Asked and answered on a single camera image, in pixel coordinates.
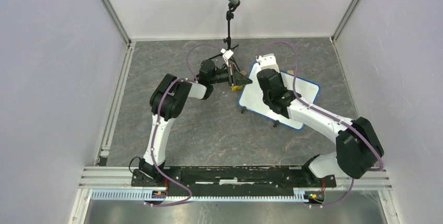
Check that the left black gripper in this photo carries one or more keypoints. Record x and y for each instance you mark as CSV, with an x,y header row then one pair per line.
x,y
235,78

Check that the blue framed whiteboard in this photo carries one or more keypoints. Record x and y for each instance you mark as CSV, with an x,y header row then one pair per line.
x,y
269,104

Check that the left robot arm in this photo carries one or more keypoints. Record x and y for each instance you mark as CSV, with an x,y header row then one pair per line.
x,y
167,103

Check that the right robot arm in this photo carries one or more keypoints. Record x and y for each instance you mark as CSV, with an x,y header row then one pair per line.
x,y
357,147

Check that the black microphone tripod stand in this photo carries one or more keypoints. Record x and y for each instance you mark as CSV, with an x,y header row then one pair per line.
x,y
227,40

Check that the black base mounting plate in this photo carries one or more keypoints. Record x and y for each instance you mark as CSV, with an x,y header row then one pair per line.
x,y
241,181

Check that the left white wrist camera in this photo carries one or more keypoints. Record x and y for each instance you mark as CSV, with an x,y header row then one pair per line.
x,y
226,55

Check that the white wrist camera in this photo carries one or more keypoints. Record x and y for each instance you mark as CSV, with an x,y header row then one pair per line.
x,y
226,55
267,61

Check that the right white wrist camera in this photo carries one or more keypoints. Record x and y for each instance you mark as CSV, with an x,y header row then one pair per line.
x,y
267,61

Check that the aluminium frame rail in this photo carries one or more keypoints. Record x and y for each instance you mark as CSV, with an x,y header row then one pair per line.
x,y
121,177

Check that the slotted cable duct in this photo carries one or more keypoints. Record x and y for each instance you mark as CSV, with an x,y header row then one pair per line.
x,y
153,196

